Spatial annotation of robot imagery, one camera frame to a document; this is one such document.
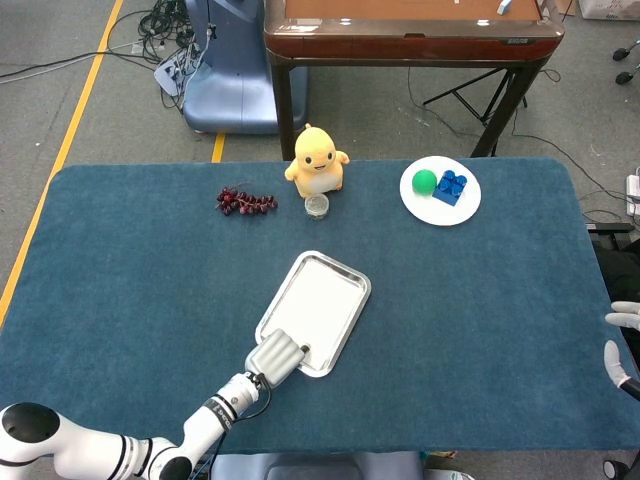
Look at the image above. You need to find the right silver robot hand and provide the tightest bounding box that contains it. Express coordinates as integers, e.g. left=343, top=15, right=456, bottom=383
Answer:
left=603, top=300, right=640, bottom=401

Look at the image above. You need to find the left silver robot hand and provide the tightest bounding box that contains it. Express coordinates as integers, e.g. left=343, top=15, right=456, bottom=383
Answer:
left=243, top=329, right=311, bottom=390

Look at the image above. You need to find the white paper napkin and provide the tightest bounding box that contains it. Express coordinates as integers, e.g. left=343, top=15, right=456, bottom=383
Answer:
left=269, top=259, right=365, bottom=369

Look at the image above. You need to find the silver metal tray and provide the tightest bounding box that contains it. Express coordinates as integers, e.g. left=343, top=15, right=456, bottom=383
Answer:
left=254, top=250, right=372, bottom=378

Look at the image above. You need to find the black padded chair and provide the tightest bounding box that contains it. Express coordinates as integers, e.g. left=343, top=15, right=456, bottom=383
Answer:
left=587, top=223, right=640, bottom=306

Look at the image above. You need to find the blue grey robot torso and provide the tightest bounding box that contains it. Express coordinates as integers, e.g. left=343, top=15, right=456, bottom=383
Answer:
left=207, top=452, right=426, bottom=480

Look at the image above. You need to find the plain white power strip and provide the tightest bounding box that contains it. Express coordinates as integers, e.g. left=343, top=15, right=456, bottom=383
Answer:
left=625, top=174, right=640, bottom=216

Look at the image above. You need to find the small clear plastic jar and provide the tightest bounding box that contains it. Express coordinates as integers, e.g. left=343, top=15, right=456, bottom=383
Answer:
left=304, top=194, right=331, bottom=221

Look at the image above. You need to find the dark red grape bunch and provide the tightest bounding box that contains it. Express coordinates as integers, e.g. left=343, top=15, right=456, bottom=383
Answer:
left=215, top=185, right=279, bottom=217

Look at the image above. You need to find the blue felt table cover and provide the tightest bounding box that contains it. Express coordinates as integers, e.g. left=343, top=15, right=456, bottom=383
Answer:
left=0, top=157, right=626, bottom=457

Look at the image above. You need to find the yellow plush toy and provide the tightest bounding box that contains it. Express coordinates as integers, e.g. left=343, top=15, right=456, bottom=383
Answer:
left=284, top=123, right=351, bottom=197

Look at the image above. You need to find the white round plate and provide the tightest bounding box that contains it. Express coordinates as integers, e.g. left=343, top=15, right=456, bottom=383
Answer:
left=399, top=155, right=483, bottom=227

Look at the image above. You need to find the blue building block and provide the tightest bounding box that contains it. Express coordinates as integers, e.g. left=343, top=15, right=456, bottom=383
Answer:
left=432, top=169, right=470, bottom=206

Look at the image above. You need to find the green ball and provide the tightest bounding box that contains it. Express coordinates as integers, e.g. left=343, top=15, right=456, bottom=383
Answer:
left=411, top=169, right=438, bottom=196

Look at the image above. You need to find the office chair wheel base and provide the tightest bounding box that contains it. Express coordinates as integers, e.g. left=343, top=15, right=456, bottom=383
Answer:
left=612, top=42, right=640, bottom=86

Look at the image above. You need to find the blue grey machine base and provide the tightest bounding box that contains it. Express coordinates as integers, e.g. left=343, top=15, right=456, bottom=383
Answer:
left=182, top=0, right=309, bottom=135

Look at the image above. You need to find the black folding stand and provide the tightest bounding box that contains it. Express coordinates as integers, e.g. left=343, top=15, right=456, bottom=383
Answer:
left=422, top=67, right=529, bottom=131

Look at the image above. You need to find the white power strip with plugs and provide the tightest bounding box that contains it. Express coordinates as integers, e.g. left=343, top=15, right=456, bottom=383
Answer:
left=153, top=47, right=201, bottom=99

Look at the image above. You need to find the brown mahjong table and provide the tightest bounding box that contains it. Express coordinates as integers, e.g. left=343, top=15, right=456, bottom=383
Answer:
left=263, top=0, right=566, bottom=161

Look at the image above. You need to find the black cable bundle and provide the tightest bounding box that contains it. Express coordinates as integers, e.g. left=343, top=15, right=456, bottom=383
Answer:
left=135, top=0, right=206, bottom=66

